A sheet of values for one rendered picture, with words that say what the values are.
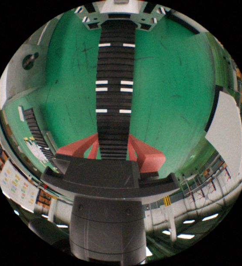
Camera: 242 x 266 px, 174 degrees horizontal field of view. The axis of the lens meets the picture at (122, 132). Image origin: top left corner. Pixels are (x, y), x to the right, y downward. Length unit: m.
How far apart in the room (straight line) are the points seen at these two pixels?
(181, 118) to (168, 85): 0.08
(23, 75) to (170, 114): 0.27
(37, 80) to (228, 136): 0.45
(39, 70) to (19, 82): 0.05
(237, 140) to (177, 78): 0.24
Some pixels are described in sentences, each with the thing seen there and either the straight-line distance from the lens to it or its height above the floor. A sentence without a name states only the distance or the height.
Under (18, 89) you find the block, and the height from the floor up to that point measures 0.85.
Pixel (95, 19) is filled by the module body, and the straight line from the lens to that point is 0.16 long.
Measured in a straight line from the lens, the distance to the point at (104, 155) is 0.15.
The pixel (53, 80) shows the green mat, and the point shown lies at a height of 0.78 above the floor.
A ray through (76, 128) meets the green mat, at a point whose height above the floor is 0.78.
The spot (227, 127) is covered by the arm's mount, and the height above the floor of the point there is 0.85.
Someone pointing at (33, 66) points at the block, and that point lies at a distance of 0.19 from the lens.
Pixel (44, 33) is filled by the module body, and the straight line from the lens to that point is 0.23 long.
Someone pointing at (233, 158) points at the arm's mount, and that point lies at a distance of 0.31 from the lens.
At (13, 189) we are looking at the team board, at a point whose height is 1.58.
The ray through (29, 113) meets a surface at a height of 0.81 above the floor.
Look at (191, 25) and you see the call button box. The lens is 0.26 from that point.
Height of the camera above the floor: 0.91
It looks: 56 degrees down
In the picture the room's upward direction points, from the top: 177 degrees clockwise
